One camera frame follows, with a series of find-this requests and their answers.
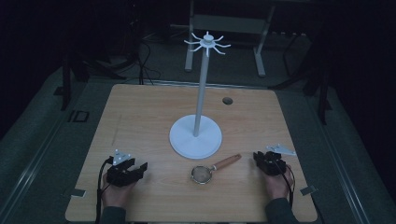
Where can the person's left hand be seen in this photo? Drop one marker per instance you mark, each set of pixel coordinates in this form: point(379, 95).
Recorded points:
point(117, 195)

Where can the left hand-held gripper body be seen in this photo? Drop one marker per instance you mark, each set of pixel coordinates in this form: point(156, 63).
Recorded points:
point(120, 176)

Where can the white hook stand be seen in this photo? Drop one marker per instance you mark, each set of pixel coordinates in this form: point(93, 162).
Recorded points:
point(196, 140)

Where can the grey tape strip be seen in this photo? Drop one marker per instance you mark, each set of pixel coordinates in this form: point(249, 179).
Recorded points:
point(77, 193)
point(308, 190)

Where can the grey metal desk frame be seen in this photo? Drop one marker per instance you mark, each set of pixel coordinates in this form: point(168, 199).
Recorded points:
point(229, 24)

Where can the black metal stand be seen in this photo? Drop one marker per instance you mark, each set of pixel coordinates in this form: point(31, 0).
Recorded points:
point(322, 93)
point(66, 81)

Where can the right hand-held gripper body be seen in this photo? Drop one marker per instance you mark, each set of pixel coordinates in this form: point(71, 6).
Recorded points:
point(275, 165)

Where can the black floor socket box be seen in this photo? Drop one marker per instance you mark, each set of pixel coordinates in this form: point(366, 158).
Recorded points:
point(79, 116)

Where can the person's right hand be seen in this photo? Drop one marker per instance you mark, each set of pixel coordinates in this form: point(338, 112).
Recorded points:
point(277, 186)

